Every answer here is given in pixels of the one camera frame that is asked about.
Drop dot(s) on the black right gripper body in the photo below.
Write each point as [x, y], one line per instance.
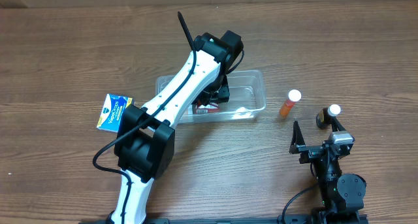
[309, 153]

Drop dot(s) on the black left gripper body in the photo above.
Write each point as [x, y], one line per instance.
[221, 86]

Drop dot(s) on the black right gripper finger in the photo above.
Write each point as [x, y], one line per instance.
[336, 125]
[297, 138]

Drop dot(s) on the dark brown bottle white cap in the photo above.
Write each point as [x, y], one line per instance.
[325, 115]

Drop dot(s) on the red medicine box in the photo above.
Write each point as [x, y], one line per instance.
[199, 108]

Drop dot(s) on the orange tablet tube white cap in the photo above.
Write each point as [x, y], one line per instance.
[293, 97]

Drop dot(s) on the blue yellow VapoDrops box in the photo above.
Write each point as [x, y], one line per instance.
[112, 110]

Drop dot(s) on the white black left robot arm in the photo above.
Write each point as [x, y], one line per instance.
[145, 143]

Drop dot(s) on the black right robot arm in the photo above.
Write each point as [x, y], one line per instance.
[342, 194]

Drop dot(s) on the clear plastic container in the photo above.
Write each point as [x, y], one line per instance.
[247, 99]

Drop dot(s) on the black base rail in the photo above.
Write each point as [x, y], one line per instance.
[292, 219]

